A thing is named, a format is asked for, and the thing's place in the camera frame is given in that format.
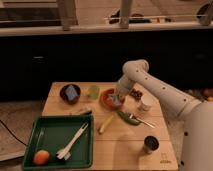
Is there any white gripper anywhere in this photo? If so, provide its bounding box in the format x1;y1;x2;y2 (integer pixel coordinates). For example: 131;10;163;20
115;75;134;99

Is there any black cable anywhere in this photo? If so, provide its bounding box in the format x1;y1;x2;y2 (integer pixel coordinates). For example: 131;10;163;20
0;119;28;147

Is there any white cup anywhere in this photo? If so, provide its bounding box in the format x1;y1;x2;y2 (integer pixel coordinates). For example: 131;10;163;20
138;96;153;111

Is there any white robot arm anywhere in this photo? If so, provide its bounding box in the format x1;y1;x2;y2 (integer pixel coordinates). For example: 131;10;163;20
116;59;213;171

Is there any green plastic tray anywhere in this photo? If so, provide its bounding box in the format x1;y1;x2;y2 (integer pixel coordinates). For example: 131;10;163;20
22;115;94;171

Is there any dark metal cup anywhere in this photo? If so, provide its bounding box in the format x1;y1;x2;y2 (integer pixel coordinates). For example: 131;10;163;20
144;136;159;154

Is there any yellow banana toy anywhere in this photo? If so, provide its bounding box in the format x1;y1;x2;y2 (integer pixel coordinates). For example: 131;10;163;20
98;115;114;134

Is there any brown grape cluster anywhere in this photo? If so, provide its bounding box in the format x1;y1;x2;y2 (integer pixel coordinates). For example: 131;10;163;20
130;88;143;101

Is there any white plastic fork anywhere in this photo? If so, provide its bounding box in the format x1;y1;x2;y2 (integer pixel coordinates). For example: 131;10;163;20
56;123;88;160

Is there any orange peach fruit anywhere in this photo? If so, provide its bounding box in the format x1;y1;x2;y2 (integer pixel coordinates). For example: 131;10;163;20
33;150;50;165

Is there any green translucent cup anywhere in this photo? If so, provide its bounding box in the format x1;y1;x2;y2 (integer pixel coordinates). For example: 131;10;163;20
88;85;100;100

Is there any dark brown bowl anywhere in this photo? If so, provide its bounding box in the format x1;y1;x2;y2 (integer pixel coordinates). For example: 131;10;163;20
60;84;81;104

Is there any grey-blue small towel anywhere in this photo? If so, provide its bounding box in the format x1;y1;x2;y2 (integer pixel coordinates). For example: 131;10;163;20
108;94;122;106

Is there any red bowl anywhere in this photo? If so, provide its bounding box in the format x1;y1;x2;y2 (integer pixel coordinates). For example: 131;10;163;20
100;88;125;110

